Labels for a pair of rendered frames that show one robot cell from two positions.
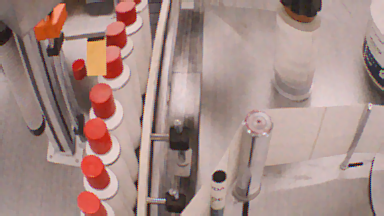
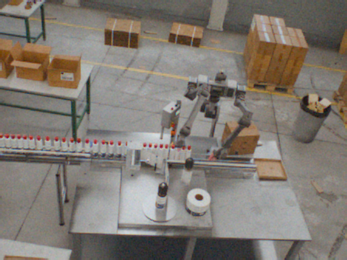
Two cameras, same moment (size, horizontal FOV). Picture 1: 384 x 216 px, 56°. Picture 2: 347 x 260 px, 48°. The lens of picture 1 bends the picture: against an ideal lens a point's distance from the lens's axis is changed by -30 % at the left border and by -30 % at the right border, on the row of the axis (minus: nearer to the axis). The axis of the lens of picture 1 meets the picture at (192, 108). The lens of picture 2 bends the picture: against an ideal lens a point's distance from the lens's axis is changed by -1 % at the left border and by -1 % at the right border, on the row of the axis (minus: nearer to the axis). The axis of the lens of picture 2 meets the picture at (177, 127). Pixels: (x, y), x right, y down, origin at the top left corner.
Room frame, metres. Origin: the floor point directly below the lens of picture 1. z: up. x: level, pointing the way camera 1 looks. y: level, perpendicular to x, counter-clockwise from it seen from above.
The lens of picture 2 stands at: (-0.33, -2.62, 3.57)
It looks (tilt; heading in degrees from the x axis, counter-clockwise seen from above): 39 degrees down; 74
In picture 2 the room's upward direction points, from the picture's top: 10 degrees clockwise
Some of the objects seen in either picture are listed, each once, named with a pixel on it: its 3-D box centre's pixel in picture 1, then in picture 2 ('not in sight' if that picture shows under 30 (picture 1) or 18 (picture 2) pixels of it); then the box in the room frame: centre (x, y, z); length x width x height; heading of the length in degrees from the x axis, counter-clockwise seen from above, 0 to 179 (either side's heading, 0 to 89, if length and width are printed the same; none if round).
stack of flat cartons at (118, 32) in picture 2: not in sight; (122, 32); (0.21, 4.32, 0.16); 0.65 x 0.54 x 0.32; 170
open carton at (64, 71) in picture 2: not in sight; (64, 68); (-0.68, 1.65, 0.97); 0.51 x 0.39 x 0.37; 81
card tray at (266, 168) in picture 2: not in sight; (270, 168); (1.46, 0.00, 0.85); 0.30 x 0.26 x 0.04; 174
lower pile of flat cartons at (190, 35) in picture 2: not in sight; (186, 34); (1.50, 4.50, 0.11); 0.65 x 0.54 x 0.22; 163
